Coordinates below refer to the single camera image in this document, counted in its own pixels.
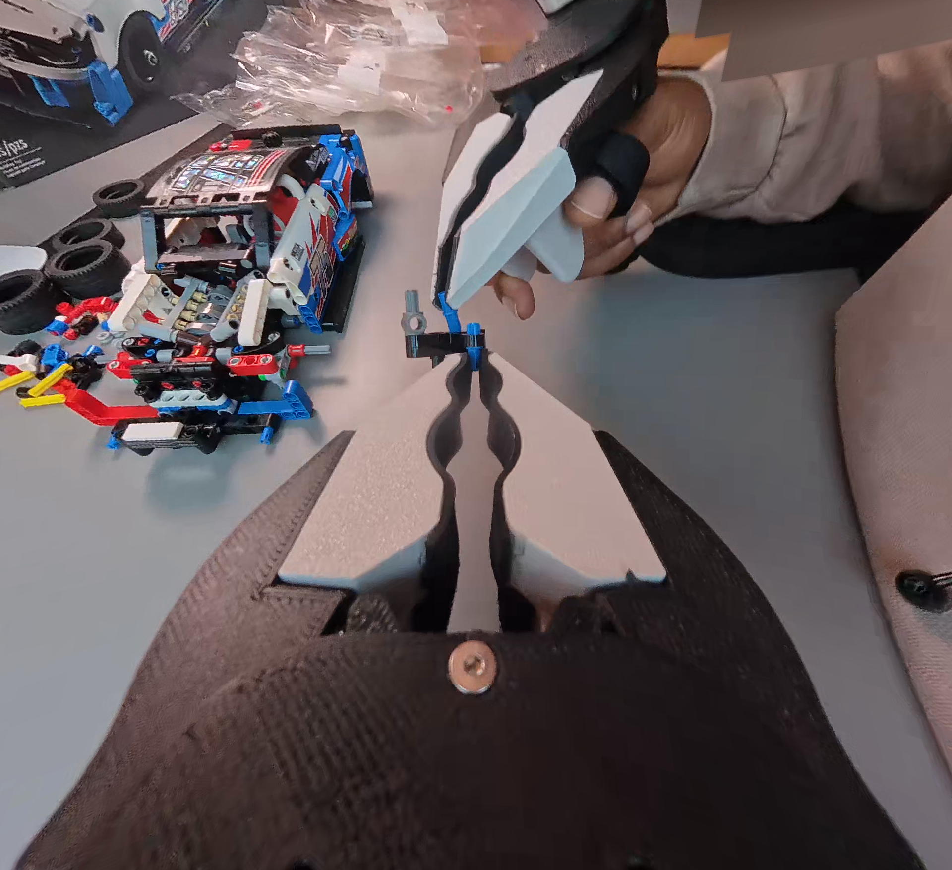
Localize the person's right forearm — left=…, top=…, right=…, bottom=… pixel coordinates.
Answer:
left=673, top=48, right=952, bottom=224

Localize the person's beige hoodie torso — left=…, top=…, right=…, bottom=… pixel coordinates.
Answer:
left=833, top=193, right=952, bottom=774

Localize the heap of assorted loose bricks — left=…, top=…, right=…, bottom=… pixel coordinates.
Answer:
left=0, top=297, right=123, bottom=410

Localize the toy car set box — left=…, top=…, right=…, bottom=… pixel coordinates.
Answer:
left=0, top=0, right=284, bottom=190

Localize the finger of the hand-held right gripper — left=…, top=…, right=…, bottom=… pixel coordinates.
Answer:
left=433, top=113, right=522, bottom=292
left=446, top=70, right=605, bottom=311

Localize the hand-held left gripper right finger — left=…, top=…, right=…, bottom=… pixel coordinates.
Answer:
left=479, top=353, right=668, bottom=590

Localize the person's right hand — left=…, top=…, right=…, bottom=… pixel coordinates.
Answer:
left=487, top=77, right=715, bottom=320

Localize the black brick beam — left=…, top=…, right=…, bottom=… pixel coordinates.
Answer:
left=405, top=333, right=488, bottom=361

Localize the grey desk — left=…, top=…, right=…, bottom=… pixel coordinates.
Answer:
left=0, top=89, right=952, bottom=870

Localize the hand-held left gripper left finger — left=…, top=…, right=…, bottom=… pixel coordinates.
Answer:
left=279, top=353, right=471, bottom=588

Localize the toy brick race car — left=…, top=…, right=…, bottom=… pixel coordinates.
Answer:
left=104, top=128, right=375, bottom=454

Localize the pile of clear plastic bags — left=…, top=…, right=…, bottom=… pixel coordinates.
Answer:
left=173, top=0, right=551, bottom=129

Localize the black hoodie drawstring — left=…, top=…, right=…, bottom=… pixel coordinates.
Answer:
left=896, top=568, right=952, bottom=611

